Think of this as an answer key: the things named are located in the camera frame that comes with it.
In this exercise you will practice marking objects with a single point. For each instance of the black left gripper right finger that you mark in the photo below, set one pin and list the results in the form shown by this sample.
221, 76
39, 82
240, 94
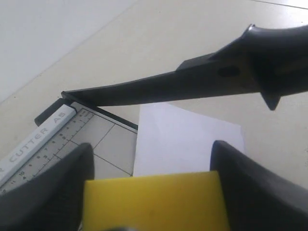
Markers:
257, 199

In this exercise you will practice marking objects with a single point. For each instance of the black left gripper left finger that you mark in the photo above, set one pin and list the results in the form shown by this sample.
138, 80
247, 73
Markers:
52, 201

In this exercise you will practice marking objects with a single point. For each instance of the grey paper cutter base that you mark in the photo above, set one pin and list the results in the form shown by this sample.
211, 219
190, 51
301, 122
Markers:
113, 141

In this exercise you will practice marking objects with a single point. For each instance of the white paper sheet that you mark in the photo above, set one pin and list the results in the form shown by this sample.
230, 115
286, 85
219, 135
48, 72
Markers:
173, 140

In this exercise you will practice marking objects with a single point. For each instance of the black cutter blade lever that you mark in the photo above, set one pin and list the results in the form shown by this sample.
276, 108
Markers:
272, 62

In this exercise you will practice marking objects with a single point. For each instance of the yellow cube block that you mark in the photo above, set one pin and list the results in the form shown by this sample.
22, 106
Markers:
176, 202

